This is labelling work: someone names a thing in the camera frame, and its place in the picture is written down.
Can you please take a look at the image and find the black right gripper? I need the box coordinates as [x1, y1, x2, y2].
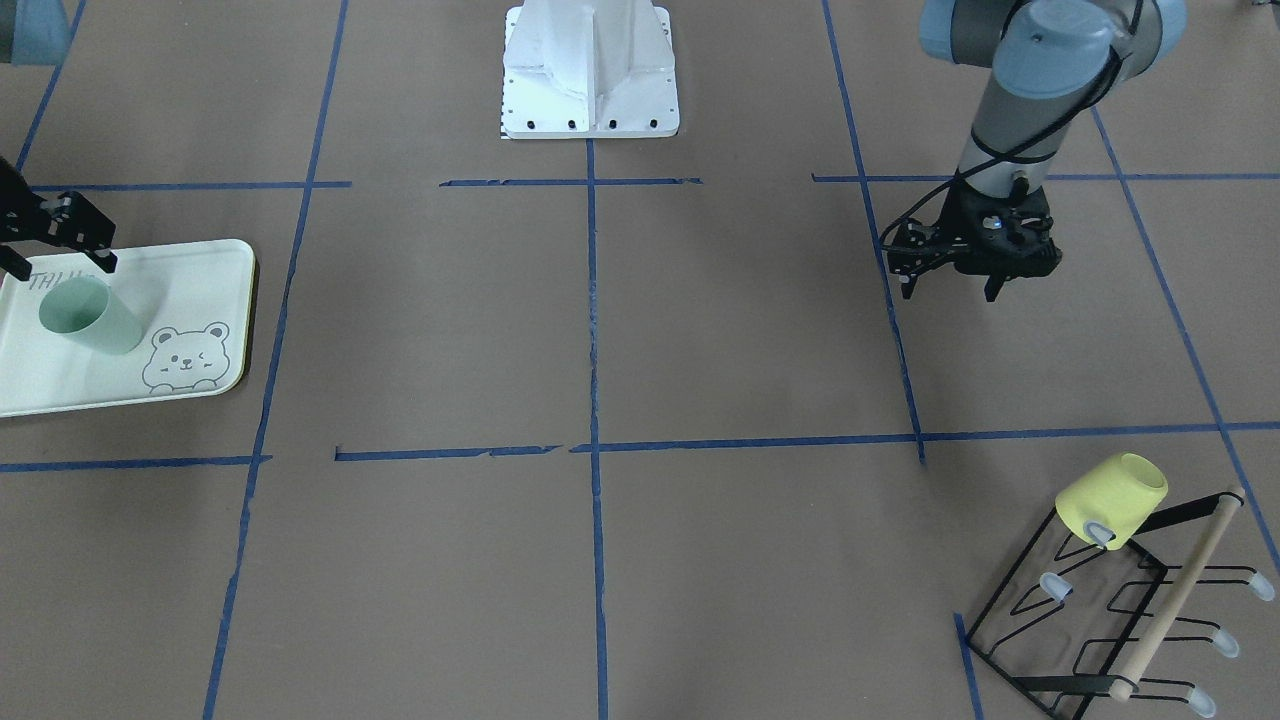
[0, 158, 118, 282]

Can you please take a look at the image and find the pale green bear tray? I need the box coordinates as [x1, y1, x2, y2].
[1, 240, 257, 416]

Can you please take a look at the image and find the yellow cup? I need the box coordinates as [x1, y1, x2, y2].
[1053, 452, 1169, 551]

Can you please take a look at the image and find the black braided camera cable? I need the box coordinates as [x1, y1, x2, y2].
[878, 0, 1146, 251]

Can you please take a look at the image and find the pale green cup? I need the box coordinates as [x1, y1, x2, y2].
[38, 275, 145, 355]

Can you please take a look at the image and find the wooden rack handle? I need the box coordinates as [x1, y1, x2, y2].
[1108, 486, 1244, 703]

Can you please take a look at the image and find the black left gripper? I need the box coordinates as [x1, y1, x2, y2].
[884, 179, 1062, 304]

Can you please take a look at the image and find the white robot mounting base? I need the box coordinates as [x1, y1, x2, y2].
[500, 1, 681, 140]

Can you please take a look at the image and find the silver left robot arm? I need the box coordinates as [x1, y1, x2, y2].
[881, 1, 1189, 301]

